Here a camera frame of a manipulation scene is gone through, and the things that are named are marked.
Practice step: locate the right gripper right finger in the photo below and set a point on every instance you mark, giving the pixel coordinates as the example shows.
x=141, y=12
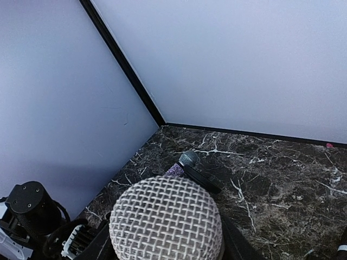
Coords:
x=236, y=245

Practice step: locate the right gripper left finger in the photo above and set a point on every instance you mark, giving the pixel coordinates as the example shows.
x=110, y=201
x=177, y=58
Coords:
x=100, y=247

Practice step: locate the beige microphone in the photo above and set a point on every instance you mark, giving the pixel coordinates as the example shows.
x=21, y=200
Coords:
x=166, y=218

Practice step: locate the purple glitter microphone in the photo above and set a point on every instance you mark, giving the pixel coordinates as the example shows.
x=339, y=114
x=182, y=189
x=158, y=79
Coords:
x=188, y=159

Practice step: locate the black microphone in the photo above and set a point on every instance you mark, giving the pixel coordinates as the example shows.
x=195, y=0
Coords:
x=342, y=249

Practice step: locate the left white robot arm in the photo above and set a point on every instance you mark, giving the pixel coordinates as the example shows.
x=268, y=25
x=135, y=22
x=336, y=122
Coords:
x=28, y=217

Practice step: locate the black stand holding small pink microphone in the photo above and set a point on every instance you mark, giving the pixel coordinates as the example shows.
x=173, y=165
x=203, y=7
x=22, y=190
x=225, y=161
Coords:
x=208, y=182

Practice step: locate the left black frame post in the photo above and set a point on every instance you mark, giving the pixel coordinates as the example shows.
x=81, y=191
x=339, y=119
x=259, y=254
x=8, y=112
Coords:
x=122, y=61

